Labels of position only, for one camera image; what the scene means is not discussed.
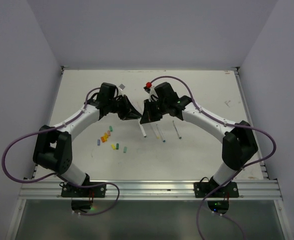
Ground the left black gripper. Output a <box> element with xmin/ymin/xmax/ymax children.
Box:
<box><xmin>108</xmin><ymin>93</ymin><xmax>142</xmax><ymax>120</ymax></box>

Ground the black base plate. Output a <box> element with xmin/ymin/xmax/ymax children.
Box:
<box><xmin>59</xmin><ymin>182</ymin><xmax>107</xmax><ymax>198</ymax></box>
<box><xmin>193</xmin><ymin>181</ymin><xmax>238</xmax><ymax>199</ymax></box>

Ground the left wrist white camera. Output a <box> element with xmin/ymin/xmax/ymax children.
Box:
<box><xmin>118</xmin><ymin>83</ymin><xmax>125</xmax><ymax>96</ymax></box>

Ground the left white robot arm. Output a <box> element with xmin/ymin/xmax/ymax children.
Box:
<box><xmin>33</xmin><ymin>82</ymin><xmax>142</xmax><ymax>197</ymax></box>

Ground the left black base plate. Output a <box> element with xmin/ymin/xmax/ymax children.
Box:
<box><xmin>59</xmin><ymin>182</ymin><xmax>107</xmax><ymax>198</ymax></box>

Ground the aluminium front rail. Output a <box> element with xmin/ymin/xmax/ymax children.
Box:
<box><xmin>19</xmin><ymin>179</ymin><xmax>282</xmax><ymax>201</ymax></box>

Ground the mint cap marker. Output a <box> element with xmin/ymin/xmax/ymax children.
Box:
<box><xmin>172</xmin><ymin>121</ymin><xmax>182</xmax><ymax>140</ymax></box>

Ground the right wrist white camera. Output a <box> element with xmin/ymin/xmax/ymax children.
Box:
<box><xmin>144</xmin><ymin>82</ymin><xmax>158</xmax><ymax>102</ymax></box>

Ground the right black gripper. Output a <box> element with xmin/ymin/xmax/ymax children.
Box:
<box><xmin>140</xmin><ymin>97</ymin><xmax>168</xmax><ymax>123</ymax></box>

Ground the small yellow cap marker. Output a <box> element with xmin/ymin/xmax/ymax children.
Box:
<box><xmin>150</xmin><ymin>123</ymin><xmax>160</xmax><ymax>139</ymax></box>

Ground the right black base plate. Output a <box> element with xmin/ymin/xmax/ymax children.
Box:
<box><xmin>193</xmin><ymin>181</ymin><xmax>238</xmax><ymax>199</ymax></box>

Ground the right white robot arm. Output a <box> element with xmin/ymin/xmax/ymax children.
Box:
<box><xmin>140</xmin><ymin>82</ymin><xmax>258</xmax><ymax>196</ymax></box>

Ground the wrist white camera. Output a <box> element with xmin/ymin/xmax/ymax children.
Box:
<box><xmin>118</xmin><ymin>83</ymin><xmax>125</xmax><ymax>96</ymax></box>
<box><xmin>144</xmin><ymin>82</ymin><xmax>158</xmax><ymax>102</ymax></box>

